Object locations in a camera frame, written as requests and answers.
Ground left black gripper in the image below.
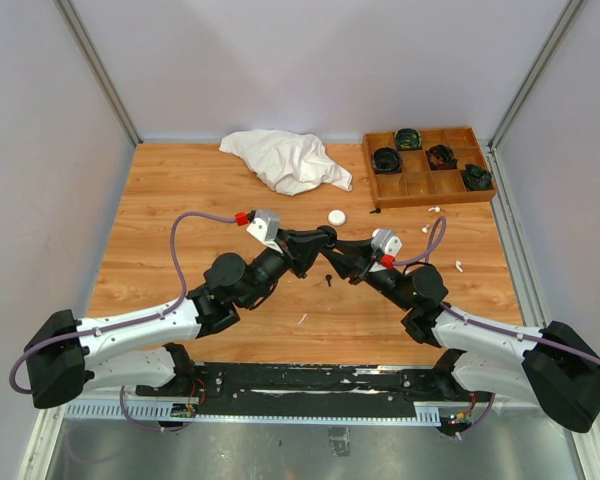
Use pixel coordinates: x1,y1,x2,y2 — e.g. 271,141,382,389
240,229,329,309

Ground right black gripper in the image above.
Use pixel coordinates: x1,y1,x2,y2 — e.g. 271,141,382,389
322,237,414,312

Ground black charging case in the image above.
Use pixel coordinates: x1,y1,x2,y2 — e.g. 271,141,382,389
317,225,338,250

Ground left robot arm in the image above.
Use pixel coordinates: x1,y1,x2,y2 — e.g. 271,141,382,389
23,227,335,409

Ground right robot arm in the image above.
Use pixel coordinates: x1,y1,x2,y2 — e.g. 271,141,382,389
322,236,600,433

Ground white round charging case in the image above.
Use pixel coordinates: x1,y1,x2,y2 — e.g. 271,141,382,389
327,209,347,227

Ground white crumpled cloth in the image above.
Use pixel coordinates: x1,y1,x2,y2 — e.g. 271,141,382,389
219,129,353,196

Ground wooden compartment tray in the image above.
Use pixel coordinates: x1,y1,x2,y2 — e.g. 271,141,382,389
362,126,496,209

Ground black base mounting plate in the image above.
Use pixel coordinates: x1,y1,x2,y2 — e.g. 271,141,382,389
132,362,472,420

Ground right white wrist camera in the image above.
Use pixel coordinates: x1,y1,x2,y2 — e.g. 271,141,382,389
370,228,402,257

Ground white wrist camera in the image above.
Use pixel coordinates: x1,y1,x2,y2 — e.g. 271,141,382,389
246,209,283,254
370,228,402,257

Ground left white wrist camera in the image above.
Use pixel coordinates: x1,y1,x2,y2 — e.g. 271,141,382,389
246,209,283,254

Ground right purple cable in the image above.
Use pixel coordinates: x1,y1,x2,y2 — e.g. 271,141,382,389
382,215,600,386

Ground purple cable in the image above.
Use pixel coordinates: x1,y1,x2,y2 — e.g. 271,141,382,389
8,212,239,396
382,215,600,386

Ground black coiled strap left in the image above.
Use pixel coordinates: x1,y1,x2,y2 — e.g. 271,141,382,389
370,146,404,176

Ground black coiled strap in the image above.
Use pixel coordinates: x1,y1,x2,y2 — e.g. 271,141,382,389
370,146,404,176
393,127,424,151
425,144,457,171
460,163,495,192

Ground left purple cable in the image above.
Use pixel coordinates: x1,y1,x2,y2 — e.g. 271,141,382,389
8,212,239,396

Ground black coiled strap top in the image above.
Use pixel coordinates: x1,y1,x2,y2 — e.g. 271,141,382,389
393,127,424,151

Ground black coiled strap middle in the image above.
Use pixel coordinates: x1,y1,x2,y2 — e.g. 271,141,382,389
425,144,457,171

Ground black coiled strap right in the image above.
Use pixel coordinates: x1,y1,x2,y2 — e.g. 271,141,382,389
460,163,495,192

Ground grey slotted cable duct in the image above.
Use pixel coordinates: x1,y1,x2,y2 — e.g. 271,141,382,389
64,399,442,427

